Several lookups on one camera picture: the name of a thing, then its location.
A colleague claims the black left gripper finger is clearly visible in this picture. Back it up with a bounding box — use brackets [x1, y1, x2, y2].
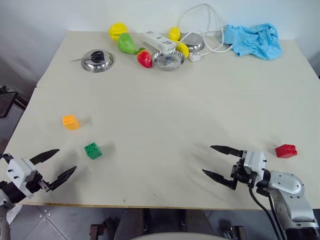
[47, 165, 78, 192]
[29, 149, 61, 166]

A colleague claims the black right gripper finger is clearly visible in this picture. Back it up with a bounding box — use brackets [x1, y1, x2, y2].
[201, 169, 239, 191]
[210, 145, 244, 158]

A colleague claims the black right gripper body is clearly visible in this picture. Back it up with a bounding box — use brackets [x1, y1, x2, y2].
[229, 150, 258, 188]

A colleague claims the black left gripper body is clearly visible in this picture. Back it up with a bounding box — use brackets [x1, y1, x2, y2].
[24, 172, 51, 195]

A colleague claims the green toy brick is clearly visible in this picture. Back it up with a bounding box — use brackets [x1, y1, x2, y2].
[83, 141, 104, 160]

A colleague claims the orange toy brick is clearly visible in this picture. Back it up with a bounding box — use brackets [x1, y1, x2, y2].
[61, 114, 81, 132]

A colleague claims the red toy brick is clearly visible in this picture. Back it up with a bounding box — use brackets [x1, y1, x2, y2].
[274, 143, 299, 159]

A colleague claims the black stand beside table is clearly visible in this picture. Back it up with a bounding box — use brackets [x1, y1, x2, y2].
[0, 85, 29, 119]

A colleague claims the white power plug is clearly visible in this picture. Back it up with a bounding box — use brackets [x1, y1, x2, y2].
[188, 50, 202, 63]

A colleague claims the shallow steel dish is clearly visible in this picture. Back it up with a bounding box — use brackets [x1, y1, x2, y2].
[151, 49, 186, 72]

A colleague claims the upturned steel bowl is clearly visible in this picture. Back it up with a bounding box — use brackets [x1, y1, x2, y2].
[80, 48, 116, 74]

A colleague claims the yellow toy banana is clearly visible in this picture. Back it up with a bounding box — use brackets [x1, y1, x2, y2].
[174, 41, 190, 60]

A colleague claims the small steel bowl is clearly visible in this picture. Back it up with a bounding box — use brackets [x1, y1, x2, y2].
[180, 33, 206, 54]

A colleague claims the light blue cloth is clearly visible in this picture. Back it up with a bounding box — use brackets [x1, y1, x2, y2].
[222, 22, 284, 61]

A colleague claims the red toy strawberry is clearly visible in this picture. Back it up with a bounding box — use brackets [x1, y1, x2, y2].
[135, 48, 154, 69]

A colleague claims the yellow toy lemon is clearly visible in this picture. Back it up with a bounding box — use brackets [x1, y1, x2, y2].
[168, 26, 182, 42]

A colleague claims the white power strip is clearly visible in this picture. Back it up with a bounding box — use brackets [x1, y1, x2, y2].
[142, 30, 178, 54]

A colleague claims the green toy pear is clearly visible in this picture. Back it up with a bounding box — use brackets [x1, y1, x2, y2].
[117, 32, 138, 55]

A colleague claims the yellow toy bell pepper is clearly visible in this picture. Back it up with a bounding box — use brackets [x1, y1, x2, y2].
[107, 22, 129, 42]

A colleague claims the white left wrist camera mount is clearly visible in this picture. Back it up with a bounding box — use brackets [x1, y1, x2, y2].
[5, 157, 39, 200]

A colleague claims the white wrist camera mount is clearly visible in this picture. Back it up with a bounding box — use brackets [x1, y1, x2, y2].
[242, 149, 267, 181]
[5, 157, 39, 200]

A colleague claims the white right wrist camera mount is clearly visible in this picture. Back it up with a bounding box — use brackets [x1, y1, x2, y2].
[242, 149, 267, 181]

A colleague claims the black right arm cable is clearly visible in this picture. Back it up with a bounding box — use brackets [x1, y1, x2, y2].
[248, 185, 287, 240]

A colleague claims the rusty metal bracket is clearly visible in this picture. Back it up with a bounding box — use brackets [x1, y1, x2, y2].
[219, 219, 248, 240]
[89, 216, 114, 240]

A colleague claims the black coiled hair tie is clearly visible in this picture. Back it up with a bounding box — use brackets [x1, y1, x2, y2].
[90, 50, 106, 64]

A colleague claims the white power cable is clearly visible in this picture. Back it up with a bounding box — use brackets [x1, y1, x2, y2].
[176, 3, 235, 55]

